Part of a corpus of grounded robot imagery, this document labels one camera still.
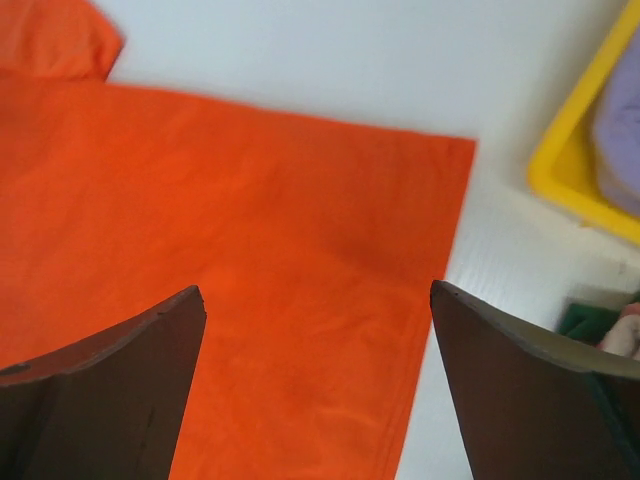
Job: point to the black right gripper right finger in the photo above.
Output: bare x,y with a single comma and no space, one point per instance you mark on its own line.
530,403

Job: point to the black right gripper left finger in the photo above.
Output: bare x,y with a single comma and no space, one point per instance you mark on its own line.
109,406

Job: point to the orange t shirt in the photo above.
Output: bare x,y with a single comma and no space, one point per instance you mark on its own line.
314,244

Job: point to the green folded t shirt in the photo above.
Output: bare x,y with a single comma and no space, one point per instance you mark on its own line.
587,324

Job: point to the beige folded t shirt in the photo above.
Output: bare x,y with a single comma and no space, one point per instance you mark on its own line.
623,338

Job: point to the yellow plastic bin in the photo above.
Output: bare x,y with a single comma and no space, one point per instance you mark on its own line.
562,169

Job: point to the purple t shirt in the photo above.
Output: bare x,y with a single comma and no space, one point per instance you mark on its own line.
615,132

